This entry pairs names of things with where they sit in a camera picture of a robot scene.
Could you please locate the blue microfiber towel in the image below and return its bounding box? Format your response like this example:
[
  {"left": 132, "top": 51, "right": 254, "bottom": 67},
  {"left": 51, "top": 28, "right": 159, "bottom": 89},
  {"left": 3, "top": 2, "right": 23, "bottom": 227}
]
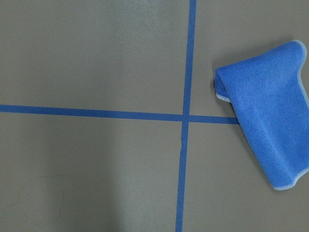
[{"left": 214, "top": 40, "right": 309, "bottom": 190}]

